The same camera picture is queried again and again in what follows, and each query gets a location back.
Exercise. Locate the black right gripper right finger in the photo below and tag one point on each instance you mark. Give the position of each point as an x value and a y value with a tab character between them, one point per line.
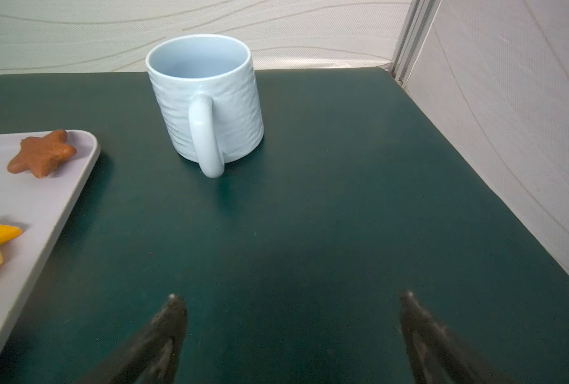
435	353

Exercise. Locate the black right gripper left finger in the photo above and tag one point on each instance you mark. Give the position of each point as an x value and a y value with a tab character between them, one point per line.
152	354

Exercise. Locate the brown star cookie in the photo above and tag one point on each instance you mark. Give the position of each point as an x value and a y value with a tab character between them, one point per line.
42	155

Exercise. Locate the light blue ceramic mug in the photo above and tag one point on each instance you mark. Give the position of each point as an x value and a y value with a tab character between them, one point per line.
206	88

